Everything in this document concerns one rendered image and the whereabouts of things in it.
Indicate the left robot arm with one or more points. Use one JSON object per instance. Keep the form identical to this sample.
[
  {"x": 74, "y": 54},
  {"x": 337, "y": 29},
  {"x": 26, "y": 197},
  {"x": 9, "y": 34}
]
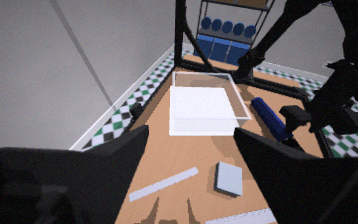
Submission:
[{"x": 343, "y": 81}]

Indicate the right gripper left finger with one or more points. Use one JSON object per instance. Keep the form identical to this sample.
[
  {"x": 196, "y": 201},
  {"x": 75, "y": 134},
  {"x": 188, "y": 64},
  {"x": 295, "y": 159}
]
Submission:
[{"x": 98, "y": 181}]

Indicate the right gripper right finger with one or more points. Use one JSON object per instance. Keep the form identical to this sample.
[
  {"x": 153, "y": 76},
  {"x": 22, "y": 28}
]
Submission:
[{"x": 298, "y": 187}]

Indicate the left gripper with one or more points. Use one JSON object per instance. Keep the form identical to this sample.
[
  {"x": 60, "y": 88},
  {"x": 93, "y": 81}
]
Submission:
[{"x": 299, "y": 117}]

